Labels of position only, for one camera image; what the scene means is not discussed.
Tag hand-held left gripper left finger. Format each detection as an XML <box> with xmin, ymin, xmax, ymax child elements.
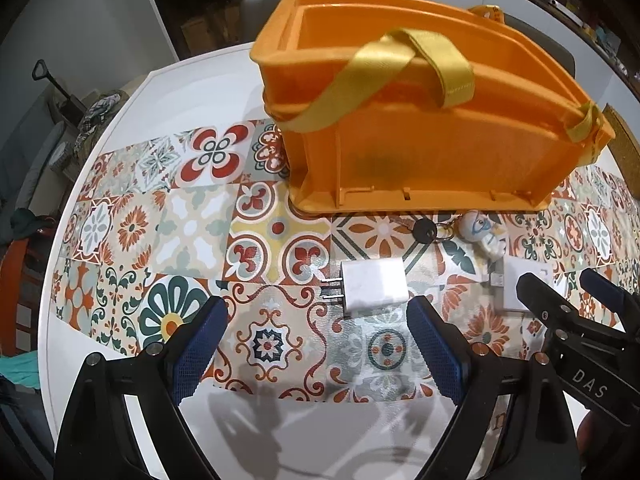
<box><xmin>54</xmin><ymin>296</ymin><xmax>229</xmax><ymax>480</ymax></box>

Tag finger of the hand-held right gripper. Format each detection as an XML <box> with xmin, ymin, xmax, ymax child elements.
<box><xmin>516</xmin><ymin>272</ymin><xmax>577</xmax><ymax>333</ymax></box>
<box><xmin>580</xmin><ymin>267</ymin><xmax>640</xmax><ymax>333</ymax></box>

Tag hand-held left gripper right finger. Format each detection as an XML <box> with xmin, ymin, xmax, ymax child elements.
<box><xmin>406</xmin><ymin>295</ymin><xmax>583</xmax><ymax>480</ymax></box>

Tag white charger block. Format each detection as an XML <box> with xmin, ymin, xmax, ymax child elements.
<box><xmin>487</xmin><ymin>255</ymin><xmax>581</xmax><ymax>313</ymax></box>

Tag white charger adapter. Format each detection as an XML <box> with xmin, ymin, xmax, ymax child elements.
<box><xmin>320</xmin><ymin>259</ymin><xmax>408</xmax><ymax>315</ymax></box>

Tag orange plastic crate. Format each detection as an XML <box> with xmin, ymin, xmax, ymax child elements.
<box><xmin>250</xmin><ymin>0</ymin><xmax>616</xmax><ymax>216</ymax></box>

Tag person's right hand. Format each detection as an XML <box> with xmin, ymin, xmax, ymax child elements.
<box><xmin>575</xmin><ymin>407</ymin><xmax>608</xmax><ymax>466</ymax></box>

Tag black key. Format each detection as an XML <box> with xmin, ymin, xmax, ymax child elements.
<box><xmin>412</xmin><ymin>219</ymin><xmax>438</xmax><ymax>243</ymax></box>

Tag wicker box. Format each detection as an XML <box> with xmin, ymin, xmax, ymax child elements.
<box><xmin>602</xmin><ymin>102</ymin><xmax>640</xmax><ymax>181</ymax></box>

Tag teal cloth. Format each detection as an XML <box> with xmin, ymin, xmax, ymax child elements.
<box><xmin>0</xmin><ymin>350</ymin><xmax>38</xmax><ymax>387</ymax></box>

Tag grey dining chair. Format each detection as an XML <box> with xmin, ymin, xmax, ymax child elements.
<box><xmin>240</xmin><ymin>0</ymin><xmax>301</xmax><ymax>43</ymax></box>
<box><xmin>505</xmin><ymin>12</ymin><xmax>576</xmax><ymax>78</ymax></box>

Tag patterned cloth bag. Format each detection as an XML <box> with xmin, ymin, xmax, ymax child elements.
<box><xmin>75</xmin><ymin>91</ymin><xmax>126</xmax><ymax>161</ymax></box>

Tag black shovel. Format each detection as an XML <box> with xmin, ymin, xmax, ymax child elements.
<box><xmin>32</xmin><ymin>60</ymin><xmax>83</xmax><ymax>121</ymax></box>

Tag wooden shelf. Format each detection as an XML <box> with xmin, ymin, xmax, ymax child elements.
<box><xmin>145</xmin><ymin>0</ymin><xmax>386</xmax><ymax>58</ymax></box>

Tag white figurine keychain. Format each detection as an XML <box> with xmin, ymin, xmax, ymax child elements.
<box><xmin>457</xmin><ymin>210</ymin><xmax>508</xmax><ymax>261</ymax></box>

